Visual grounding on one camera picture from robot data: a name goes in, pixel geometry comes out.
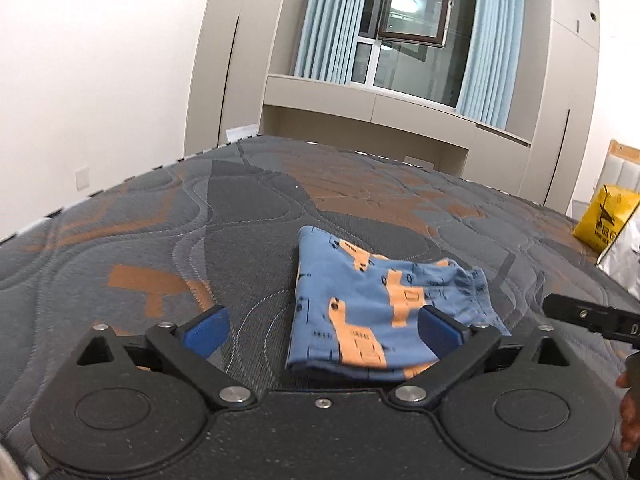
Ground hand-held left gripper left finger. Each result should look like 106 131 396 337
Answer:
75 305 257 411

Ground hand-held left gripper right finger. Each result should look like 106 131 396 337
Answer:
388 305 570 411

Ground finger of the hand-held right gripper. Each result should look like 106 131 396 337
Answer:
543 293 640 347

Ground blue pants with orange print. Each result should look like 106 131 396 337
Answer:
286 225 512 384

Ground person's right hand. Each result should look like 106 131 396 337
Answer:
615 368 640 454

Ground white plastic bag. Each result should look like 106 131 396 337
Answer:
597 229 640 292

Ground yellow shopping bag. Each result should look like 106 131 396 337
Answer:
572 184 640 254

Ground grey and orange quilted mattress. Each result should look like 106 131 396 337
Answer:
0 135 640 480

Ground white padded headboard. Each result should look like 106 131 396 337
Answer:
594 138 640 207

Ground white cloth beside bed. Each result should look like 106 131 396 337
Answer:
223 124 259 144

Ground beige wardrobe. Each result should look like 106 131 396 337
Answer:
504 0 601 219
183 0 297 159

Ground beige window bench cabinet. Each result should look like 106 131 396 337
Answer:
258 73 532 184

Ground light blue curtain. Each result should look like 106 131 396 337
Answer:
455 0 527 131
292 0 374 85

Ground window with dark frame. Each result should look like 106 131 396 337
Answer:
350 0 482 109

